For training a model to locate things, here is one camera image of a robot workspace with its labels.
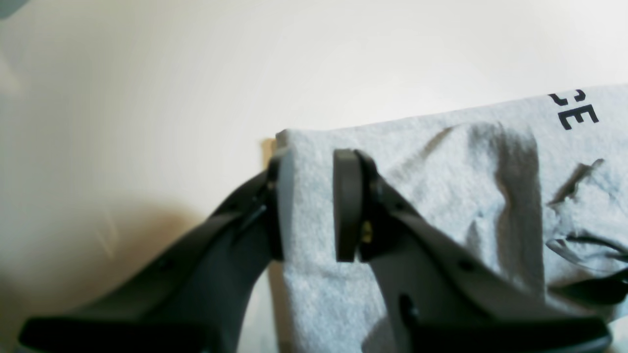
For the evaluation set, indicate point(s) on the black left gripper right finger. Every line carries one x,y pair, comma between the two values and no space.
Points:
439,298

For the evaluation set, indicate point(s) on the grey T-shirt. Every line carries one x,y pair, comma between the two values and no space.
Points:
535,188

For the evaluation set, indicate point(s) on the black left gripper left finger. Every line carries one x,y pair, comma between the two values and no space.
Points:
192,298

